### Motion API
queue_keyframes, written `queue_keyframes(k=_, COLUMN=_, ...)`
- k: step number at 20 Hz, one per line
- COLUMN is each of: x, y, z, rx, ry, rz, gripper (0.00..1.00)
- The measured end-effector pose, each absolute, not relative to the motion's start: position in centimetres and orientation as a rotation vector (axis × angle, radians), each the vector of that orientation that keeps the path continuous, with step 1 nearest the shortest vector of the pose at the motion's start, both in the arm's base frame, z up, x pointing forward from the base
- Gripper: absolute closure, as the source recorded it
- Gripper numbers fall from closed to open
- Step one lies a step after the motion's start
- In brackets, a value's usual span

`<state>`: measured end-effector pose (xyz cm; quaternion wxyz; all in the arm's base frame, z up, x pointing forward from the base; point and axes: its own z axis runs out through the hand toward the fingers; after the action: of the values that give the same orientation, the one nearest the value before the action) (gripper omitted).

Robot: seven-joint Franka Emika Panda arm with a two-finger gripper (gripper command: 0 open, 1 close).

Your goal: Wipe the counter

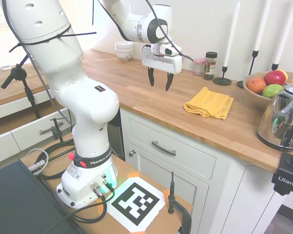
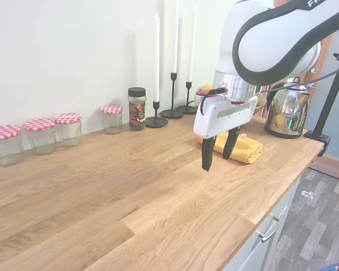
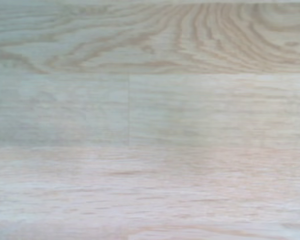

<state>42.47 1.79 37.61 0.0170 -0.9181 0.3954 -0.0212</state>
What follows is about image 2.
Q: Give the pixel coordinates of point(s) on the short black candle holder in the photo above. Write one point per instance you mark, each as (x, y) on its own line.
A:
(156, 122)

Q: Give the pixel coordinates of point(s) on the wooden fruit bowl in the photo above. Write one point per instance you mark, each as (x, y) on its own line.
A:
(260, 110)

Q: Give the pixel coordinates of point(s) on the green apple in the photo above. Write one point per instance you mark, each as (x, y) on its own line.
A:
(261, 100)

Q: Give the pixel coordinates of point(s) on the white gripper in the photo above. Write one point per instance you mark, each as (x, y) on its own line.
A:
(212, 118)

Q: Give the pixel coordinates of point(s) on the silver door knob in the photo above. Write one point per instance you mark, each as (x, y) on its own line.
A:
(315, 71)

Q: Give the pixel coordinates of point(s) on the yellow lemon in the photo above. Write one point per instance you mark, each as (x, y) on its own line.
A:
(206, 87)

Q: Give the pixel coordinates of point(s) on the orange wooden door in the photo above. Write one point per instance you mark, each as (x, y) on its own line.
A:
(323, 56)

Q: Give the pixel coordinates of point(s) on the black clamp camera stand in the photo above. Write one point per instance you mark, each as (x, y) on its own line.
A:
(331, 94)

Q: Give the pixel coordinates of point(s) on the silver door lever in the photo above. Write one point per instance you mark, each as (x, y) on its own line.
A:
(313, 85)

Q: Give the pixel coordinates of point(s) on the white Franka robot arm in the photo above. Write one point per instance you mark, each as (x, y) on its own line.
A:
(260, 42)

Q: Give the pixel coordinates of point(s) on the tall white candle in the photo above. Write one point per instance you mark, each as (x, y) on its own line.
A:
(174, 50)
(191, 56)
(156, 56)

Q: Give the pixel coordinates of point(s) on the glass jar red checked lid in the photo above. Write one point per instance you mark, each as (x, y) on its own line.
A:
(68, 131)
(5, 146)
(41, 138)
(111, 120)

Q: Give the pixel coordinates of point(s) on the white kitchen cabinet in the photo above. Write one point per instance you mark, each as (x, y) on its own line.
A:
(254, 251)

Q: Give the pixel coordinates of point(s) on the tall black candle holder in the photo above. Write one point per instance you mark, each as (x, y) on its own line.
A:
(171, 113)

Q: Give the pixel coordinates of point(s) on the yellow cloth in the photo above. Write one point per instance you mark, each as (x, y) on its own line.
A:
(248, 149)

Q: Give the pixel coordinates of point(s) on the coffee jar black lid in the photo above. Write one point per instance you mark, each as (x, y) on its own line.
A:
(137, 111)

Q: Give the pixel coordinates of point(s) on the medium black candle holder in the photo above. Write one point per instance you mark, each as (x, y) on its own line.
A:
(187, 109)

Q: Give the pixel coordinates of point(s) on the stainless steel kettle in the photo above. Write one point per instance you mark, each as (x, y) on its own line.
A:
(285, 113)

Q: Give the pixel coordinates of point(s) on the small white floor item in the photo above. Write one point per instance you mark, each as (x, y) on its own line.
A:
(308, 194)

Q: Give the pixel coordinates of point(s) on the small blue object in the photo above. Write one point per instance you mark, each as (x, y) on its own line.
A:
(332, 267)

